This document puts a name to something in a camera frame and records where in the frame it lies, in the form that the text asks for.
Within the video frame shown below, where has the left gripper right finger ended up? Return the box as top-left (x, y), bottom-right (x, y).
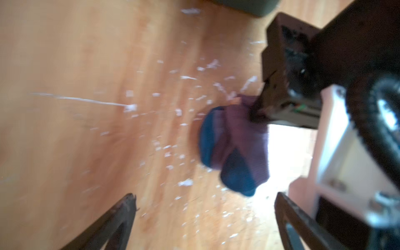
top-left (274, 192), bottom-right (347, 250)

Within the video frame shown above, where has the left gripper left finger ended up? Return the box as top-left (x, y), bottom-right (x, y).
top-left (62, 193), bottom-right (137, 250)

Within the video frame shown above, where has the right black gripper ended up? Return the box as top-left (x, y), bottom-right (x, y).
top-left (250, 1), bottom-right (400, 129)

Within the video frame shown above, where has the purple yellow blue sock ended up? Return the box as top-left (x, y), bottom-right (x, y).
top-left (198, 94), bottom-right (270, 197)

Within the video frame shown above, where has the green divided organizer tray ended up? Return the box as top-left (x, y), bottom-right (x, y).
top-left (213, 0), bottom-right (280, 17)

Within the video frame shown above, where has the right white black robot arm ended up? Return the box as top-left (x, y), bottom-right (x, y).
top-left (250, 1), bottom-right (400, 186)

